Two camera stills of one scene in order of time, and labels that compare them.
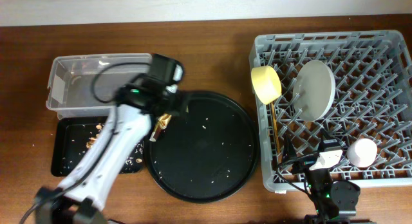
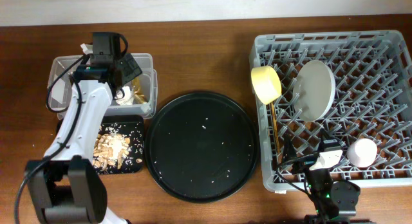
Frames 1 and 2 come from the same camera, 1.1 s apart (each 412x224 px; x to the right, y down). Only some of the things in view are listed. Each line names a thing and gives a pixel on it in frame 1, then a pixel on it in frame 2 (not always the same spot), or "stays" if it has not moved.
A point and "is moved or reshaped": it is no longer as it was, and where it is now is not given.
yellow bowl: x=266 y=84 stays
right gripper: x=309 y=166 stays
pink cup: x=362 y=152 stays
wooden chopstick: x=276 y=129 stays
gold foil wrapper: x=162 y=123 is moved or reshaped
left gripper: x=174 y=105 -> x=129 y=69
